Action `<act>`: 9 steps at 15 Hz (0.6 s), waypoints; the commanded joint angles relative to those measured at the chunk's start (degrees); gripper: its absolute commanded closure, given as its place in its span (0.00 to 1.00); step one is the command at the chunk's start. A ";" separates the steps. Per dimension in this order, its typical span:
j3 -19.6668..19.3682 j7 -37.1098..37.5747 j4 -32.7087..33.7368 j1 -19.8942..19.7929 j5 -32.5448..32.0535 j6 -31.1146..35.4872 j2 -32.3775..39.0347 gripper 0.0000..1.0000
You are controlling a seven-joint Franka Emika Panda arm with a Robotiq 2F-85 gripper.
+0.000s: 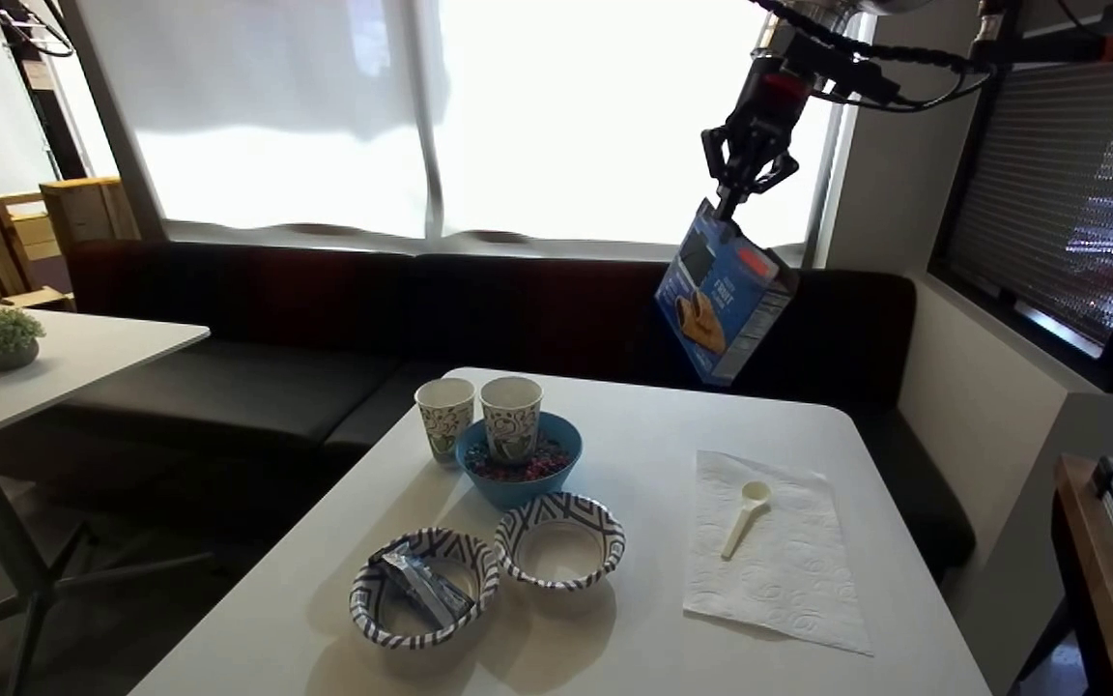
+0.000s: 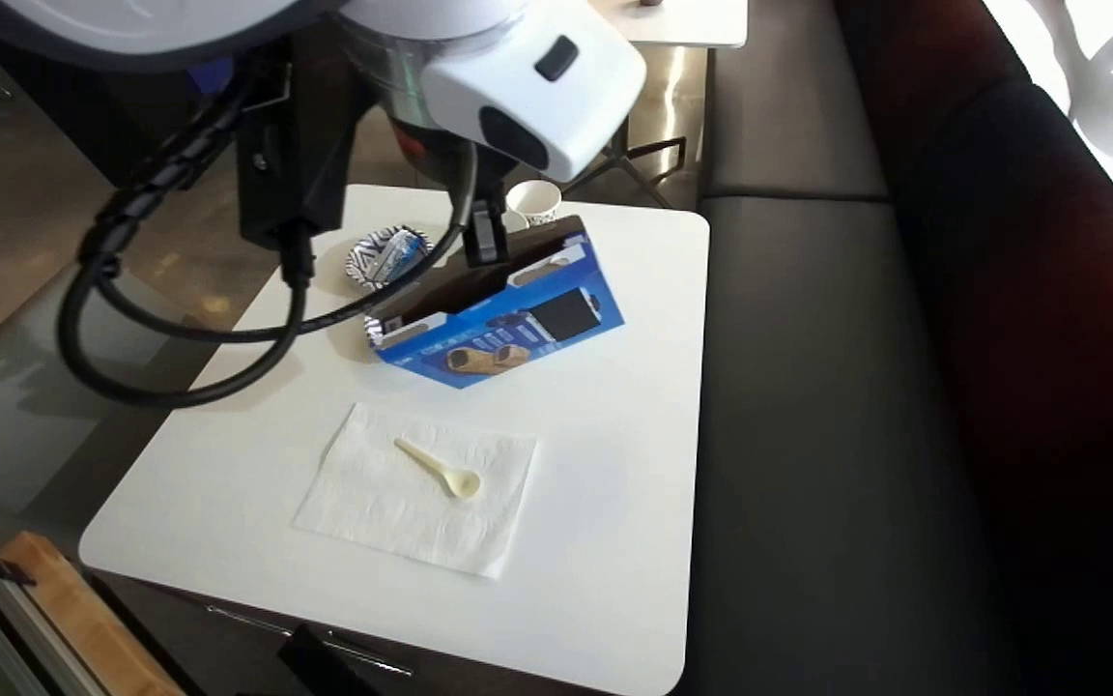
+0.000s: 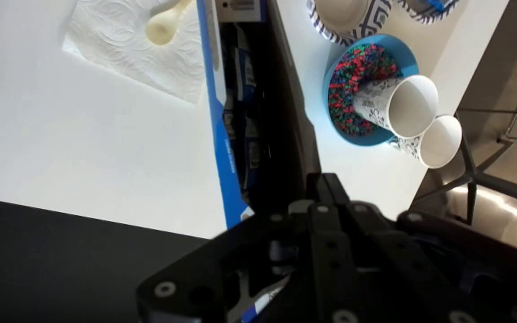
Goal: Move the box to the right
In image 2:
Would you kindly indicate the silver blue wrapper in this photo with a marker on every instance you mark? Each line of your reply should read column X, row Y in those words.
column 396, row 254

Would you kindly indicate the grey seat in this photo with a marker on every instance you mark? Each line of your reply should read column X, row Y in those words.
column 18, row 427

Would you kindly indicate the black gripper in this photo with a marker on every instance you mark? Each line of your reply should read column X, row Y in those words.
column 484, row 188

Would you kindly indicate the black bench sofa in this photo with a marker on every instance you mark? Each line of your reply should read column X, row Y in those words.
column 840, row 450

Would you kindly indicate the blue snack box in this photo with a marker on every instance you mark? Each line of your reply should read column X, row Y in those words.
column 504, row 330

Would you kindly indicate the white paper napkin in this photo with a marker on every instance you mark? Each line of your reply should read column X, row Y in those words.
column 378, row 516

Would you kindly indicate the white side table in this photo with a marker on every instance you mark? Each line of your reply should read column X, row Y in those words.
column 696, row 19

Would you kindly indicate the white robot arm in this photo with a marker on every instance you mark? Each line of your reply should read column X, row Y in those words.
column 504, row 63

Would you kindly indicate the cream plastic spoon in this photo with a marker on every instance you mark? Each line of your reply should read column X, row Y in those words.
column 462, row 486

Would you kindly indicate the patterned white paper cup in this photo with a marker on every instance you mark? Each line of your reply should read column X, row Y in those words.
column 536, row 198

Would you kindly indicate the wooden shelf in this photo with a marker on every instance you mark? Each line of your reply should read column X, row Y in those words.
column 78, row 621

